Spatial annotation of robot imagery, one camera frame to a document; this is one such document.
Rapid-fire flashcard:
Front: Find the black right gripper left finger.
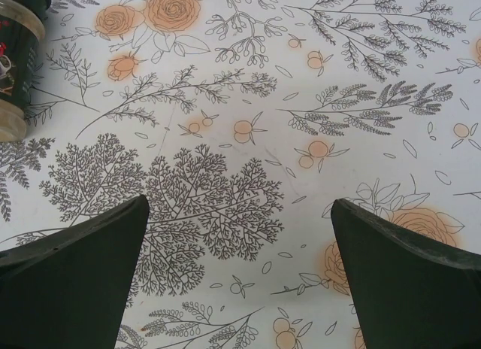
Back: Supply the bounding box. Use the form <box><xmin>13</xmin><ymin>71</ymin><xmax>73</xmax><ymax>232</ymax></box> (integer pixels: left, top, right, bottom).
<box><xmin>0</xmin><ymin>194</ymin><xmax>150</xmax><ymax>349</ymax></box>

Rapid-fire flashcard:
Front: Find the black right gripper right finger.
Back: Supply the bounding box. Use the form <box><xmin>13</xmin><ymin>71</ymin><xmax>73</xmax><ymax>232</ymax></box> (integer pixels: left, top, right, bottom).
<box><xmin>330</xmin><ymin>198</ymin><xmax>481</xmax><ymax>349</ymax></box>

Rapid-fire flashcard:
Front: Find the dark green labelled jar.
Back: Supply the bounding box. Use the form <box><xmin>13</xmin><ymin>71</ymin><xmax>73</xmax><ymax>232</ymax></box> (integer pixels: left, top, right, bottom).
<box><xmin>0</xmin><ymin>0</ymin><xmax>51</xmax><ymax>143</ymax></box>

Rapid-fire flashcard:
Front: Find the floral patterned tablecloth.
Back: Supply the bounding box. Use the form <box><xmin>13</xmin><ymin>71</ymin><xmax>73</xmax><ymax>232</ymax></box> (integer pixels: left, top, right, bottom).
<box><xmin>0</xmin><ymin>0</ymin><xmax>481</xmax><ymax>349</ymax></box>

